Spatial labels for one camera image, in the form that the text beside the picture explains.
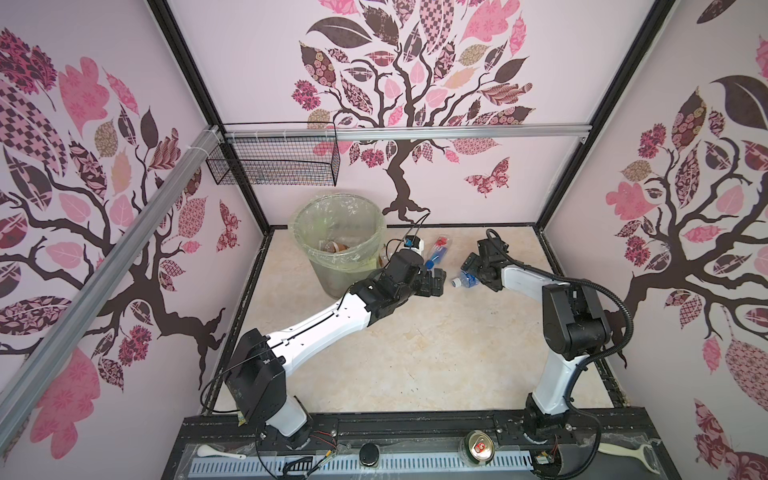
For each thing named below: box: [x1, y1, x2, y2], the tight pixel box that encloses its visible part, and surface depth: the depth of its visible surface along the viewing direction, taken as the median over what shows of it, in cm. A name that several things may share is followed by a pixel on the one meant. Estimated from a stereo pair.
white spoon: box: [197, 444, 247, 460], surface depth 73 cm
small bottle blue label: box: [451, 270, 480, 288], surface depth 100 cm
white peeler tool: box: [597, 443, 661, 474], surface depth 71 cm
